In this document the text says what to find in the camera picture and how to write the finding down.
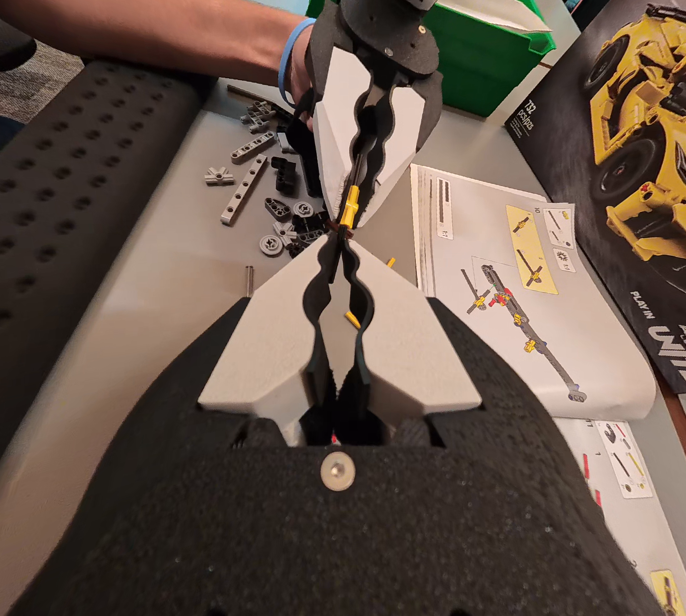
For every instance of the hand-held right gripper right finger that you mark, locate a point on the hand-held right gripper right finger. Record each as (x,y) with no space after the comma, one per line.
(418,353)

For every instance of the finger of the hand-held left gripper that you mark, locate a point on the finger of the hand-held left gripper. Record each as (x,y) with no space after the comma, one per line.
(402,139)
(335,133)

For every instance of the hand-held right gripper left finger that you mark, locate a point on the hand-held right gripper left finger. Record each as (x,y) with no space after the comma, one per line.
(257,353)

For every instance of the long dark grey toy axle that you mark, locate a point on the long dark grey toy axle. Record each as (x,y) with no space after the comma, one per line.
(249,281)

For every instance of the yellow toy brick connector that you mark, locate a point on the yellow toy brick connector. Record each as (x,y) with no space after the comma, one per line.
(349,211)

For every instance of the pile of toy brick pieces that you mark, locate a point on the pile of toy brick pieces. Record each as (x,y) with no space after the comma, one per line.
(244,192)

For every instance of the white instruction booklet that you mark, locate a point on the white instruction booklet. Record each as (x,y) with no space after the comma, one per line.
(482,251)

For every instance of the person's left forearm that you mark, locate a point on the person's left forearm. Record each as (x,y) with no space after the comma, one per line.
(134,10)

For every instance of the black toy car set box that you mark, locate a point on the black toy car set box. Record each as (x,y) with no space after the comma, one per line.
(562,144)

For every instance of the person's left hand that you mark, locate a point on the person's left hand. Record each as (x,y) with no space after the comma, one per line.
(300,74)

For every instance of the blue wristband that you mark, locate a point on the blue wristband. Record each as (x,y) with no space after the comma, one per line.
(282,69)

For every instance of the green plastic bin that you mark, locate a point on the green plastic bin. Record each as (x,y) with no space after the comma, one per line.
(471,69)

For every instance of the black perforated chair armrest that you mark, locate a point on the black perforated chair armrest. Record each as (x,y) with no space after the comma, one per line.
(80,198)

